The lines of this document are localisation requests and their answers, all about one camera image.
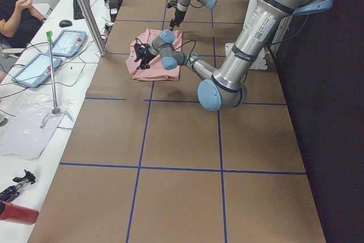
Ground aluminium frame post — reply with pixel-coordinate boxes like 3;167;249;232
77;0;106;56

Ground black folded tripod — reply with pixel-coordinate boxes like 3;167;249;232
1;170;36;203

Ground seated person in black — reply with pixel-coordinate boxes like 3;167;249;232
1;0;46;48

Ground person's hand on mouse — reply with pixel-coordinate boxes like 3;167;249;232
15;0;33;11

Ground metal reacher grabber stick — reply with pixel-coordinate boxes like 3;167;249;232
40;31;74;129

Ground black label printer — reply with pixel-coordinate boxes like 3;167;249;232
105;0;123;22

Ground red cylinder bottle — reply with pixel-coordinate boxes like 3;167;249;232
1;201;39;225

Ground blue teach pendant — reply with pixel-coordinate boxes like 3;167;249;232
52;30;87;57
11;53;51;88

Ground black computer mouse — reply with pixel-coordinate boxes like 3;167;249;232
59;20;72;28

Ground pink Snoopy t-shirt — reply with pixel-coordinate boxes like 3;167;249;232
126;28;183;81

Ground clear plastic bag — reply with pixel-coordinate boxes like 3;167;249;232
1;95;72;160

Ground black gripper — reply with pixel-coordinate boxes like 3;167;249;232
137;47;155;69
169;9;185;30

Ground near blue teach pendant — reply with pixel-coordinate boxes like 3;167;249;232
11;53;51;88

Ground black keyboard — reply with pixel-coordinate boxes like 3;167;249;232
73;0;84;20

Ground far blue teach pendant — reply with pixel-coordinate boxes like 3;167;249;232
52;30;87;57

